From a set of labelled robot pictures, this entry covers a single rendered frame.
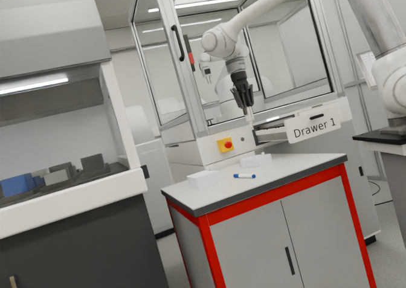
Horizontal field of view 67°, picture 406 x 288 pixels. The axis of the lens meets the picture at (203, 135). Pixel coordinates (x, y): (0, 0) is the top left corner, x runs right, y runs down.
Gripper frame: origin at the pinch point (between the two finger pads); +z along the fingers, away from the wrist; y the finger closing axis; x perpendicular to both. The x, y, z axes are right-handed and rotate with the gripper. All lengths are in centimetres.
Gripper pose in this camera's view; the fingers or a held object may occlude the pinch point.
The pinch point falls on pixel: (248, 114)
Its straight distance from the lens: 145.9
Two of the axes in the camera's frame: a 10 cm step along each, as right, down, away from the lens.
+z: 2.6, 9.7, 0.3
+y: 7.9, -2.3, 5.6
